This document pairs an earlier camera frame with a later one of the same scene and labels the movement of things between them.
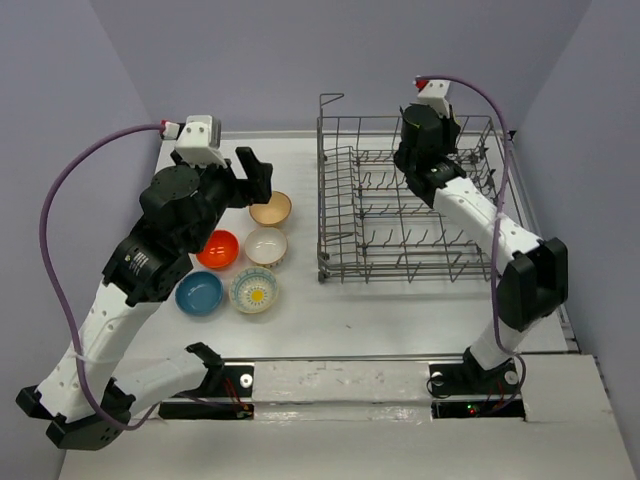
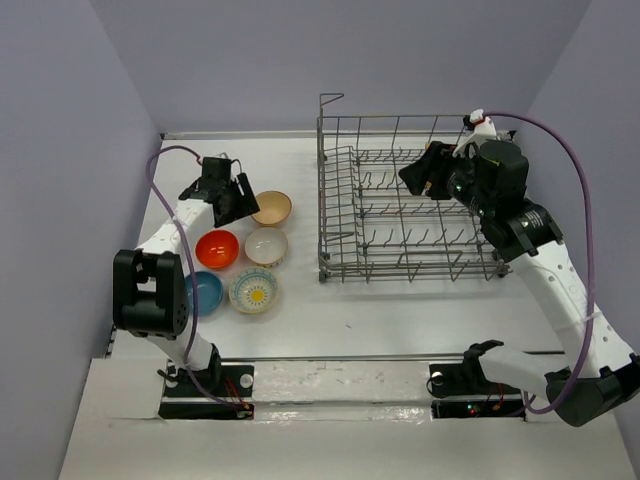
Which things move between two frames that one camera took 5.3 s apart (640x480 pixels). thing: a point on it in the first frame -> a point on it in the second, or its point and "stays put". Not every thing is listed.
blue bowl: [199, 293] stays put
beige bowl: [275, 212] stays put
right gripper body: [449, 137] -> [463, 188]
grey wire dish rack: [373, 228] stays put
